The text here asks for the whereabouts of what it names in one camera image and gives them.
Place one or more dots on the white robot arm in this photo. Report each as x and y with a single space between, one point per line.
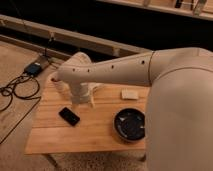
179 108

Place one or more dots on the wooden rail frame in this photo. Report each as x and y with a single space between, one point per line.
79 40

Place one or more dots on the black ceramic bowl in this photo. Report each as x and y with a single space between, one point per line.
129 124

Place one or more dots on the black power adapter box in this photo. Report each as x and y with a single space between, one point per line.
33 69

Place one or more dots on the small white block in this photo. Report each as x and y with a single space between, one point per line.
129 94

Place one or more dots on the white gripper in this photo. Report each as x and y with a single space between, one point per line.
80 93

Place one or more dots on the wooden table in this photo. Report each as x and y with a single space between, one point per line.
50 133

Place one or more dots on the white cup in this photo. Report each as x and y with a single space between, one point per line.
60 86

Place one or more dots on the black smartphone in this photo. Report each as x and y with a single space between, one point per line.
69 116

